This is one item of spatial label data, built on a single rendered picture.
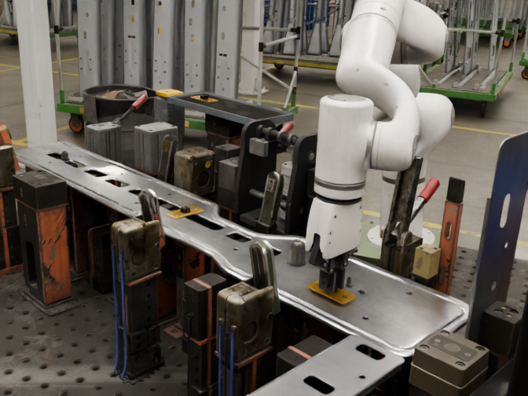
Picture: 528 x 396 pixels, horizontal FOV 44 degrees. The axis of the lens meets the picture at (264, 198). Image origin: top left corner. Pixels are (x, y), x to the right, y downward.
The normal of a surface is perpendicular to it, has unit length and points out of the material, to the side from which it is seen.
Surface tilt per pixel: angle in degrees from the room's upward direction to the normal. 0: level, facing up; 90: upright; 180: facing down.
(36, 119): 90
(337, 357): 0
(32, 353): 0
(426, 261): 90
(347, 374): 0
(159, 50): 86
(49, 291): 90
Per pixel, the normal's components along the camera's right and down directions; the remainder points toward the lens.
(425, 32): 0.50, 0.04
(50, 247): 0.71, 0.27
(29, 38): -0.44, 0.29
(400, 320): 0.04, -0.94
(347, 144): -0.13, 0.33
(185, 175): -0.70, 0.22
